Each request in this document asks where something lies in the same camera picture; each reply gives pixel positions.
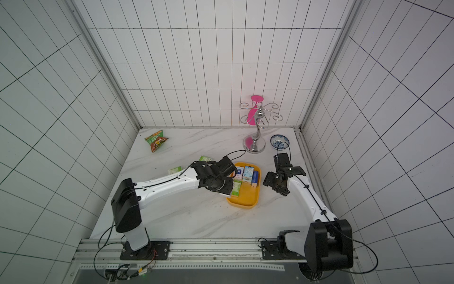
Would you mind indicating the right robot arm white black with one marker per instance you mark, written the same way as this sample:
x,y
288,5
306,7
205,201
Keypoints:
x,y
324,243

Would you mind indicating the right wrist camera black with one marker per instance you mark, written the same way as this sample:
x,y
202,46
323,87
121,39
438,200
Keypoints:
x,y
282,161

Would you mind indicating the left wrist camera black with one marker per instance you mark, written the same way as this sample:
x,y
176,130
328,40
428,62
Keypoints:
x,y
226,166

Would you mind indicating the yellow plastic storage box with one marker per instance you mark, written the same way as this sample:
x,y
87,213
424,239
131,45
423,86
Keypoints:
x,y
248,195

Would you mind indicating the pink plastic cup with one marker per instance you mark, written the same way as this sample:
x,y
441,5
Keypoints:
x,y
257,102

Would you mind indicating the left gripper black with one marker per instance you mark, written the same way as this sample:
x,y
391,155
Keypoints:
x,y
227,190

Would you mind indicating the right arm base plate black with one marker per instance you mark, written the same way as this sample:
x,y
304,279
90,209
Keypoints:
x,y
271,250

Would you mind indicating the blue white ceramic bowl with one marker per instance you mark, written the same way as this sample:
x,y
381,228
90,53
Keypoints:
x,y
279,142

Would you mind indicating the green tissue pack top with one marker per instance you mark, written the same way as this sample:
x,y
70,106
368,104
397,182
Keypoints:
x,y
205,158

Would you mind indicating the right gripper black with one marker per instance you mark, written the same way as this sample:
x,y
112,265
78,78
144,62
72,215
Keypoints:
x,y
282,170

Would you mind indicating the pink Tempo tissue pack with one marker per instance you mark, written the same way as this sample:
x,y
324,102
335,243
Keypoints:
x,y
239,173

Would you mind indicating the green red snack bag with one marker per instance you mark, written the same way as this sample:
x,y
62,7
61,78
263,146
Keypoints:
x,y
156,140

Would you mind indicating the teal cartoon tissue pack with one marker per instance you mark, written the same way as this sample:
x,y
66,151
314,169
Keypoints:
x,y
248,174

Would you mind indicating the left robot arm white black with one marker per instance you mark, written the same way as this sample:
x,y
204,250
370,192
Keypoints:
x,y
131,200

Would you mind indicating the dark blue Tempo pack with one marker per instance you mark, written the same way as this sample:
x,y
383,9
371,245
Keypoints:
x,y
254,182

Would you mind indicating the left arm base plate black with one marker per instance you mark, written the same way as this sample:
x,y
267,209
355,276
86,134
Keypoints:
x,y
154,250

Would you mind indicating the green tissue pack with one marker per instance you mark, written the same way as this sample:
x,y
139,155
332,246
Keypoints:
x,y
175,170
236,188
205,158

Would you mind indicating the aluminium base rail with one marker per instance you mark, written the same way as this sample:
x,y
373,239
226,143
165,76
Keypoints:
x,y
92,255

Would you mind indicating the chrome cup holder stand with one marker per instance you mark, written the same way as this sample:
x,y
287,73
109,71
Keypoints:
x,y
254,143

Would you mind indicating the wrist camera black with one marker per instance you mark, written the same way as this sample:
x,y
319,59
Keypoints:
x,y
226,166
282,161

